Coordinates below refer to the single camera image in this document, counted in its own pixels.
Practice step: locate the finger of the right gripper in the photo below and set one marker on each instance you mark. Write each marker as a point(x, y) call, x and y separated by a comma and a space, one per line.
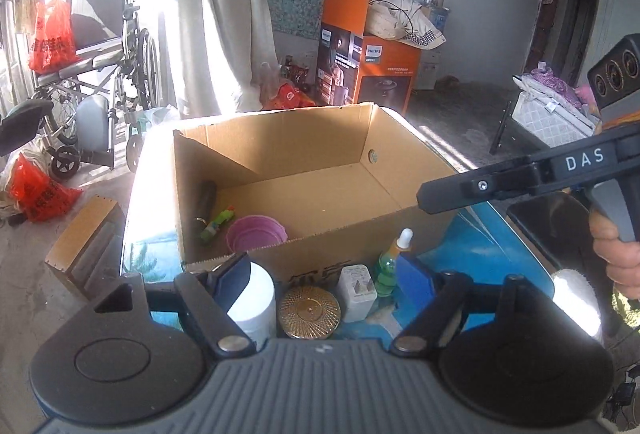
point(502, 180)

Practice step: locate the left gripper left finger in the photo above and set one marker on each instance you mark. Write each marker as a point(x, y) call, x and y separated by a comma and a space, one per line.
point(206, 298)

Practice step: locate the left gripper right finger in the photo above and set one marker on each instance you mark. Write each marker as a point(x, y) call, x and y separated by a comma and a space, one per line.
point(439, 300)

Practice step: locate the pink silicone bowl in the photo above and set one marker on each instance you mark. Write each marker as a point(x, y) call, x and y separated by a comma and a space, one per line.
point(255, 232)

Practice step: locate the black cylinder tube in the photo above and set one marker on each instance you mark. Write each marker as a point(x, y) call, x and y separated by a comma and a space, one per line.
point(204, 203)

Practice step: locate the person right hand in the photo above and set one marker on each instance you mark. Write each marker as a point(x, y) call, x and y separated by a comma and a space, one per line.
point(622, 259)

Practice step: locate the white supplement bottle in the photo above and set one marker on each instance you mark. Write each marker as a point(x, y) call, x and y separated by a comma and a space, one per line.
point(255, 309)

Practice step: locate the white quilted storage basket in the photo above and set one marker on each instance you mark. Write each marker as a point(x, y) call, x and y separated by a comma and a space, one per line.
point(550, 117)

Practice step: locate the green dropper bottle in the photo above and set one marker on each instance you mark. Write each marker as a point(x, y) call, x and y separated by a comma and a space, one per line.
point(385, 277)

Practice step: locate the white power adapter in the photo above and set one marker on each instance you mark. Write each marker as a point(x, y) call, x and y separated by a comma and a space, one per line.
point(356, 293)

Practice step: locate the gold lid black jar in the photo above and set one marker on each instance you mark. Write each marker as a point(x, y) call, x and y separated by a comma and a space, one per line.
point(309, 313)

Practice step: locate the wooden low bench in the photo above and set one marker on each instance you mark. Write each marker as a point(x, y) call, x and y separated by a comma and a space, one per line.
point(86, 257)

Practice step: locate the brown cardboard box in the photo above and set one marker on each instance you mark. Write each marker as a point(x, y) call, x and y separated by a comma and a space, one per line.
point(342, 181)

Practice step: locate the red plastic bag floor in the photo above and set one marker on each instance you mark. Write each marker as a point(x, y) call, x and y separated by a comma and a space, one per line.
point(38, 196)

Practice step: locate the orange Philips box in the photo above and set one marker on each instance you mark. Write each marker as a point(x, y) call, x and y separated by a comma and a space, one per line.
point(354, 66)

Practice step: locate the wheelchair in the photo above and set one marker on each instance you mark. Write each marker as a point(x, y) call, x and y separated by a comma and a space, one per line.
point(75, 109)

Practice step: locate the red plastic bag hanging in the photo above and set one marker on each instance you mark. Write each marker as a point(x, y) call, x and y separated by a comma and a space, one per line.
point(53, 45)

